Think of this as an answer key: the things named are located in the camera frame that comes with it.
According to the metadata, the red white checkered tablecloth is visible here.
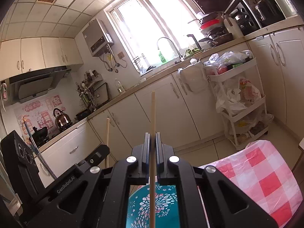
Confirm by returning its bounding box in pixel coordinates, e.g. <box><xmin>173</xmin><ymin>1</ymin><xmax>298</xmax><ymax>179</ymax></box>
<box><xmin>210</xmin><ymin>140</ymin><xmax>303</xmax><ymax>227</ymax></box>

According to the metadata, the copper kettle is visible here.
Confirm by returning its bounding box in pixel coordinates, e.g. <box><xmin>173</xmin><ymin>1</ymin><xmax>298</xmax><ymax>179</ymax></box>
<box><xmin>53</xmin><ymin>108</ymin><xmax>73</xmax><ymax>132</ymax></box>

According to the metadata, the teal perforated plastic basket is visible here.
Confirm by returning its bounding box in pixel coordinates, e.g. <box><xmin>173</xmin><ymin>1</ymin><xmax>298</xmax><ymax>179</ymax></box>
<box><xmin>126</xmin><ymin>183</ymin><xmax>179</xmax><ymax>228</ymax></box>

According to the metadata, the chrome kitchen faucet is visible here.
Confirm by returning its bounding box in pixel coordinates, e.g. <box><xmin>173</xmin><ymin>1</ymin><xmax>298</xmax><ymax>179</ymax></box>
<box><xmin>157</xmin><ymin>36</ymin><xmax>183</xmax><ymax>64</ymax></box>

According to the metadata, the single bamboo chopstick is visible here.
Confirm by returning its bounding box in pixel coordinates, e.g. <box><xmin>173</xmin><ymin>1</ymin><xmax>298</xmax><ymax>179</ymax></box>
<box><xmin>149</xmin><ymin>91</ymin><xmax>156</xmax><ymax>227</ymax></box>

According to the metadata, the white rolling storage cart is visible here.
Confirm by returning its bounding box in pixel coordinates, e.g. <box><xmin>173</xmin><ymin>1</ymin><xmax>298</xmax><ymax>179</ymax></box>
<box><xmin>203</xmin><ymin>50</ymin><xmax>273</xmax><ymax>150</ymax></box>

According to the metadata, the mop handle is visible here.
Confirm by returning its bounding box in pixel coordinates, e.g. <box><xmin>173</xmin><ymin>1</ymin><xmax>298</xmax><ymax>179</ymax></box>
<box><xmin>23</xmin><ymin>116</ymin><xmax>58</xmax><ymax>180</ymax></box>

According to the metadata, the range hood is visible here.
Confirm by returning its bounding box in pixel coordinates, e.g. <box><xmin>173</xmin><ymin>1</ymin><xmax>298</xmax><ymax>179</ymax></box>
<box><xmin>5</xmin><ymin>66</ymin><xmax>71</xmax><ymax>104</ymax></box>

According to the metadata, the wall water heater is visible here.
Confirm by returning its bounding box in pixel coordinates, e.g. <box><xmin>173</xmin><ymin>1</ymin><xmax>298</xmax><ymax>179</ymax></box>
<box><xmin>82</xmin><ymin>19</ymin><xmax>114</xmax><ymax>57</ymax></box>

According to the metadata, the black wok pan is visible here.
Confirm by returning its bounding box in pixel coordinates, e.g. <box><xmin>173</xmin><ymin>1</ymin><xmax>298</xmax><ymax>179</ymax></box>
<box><xmin>32</xmin><ymin>127</ymin><xmax>49</xmax><ymax>147</ymax></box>

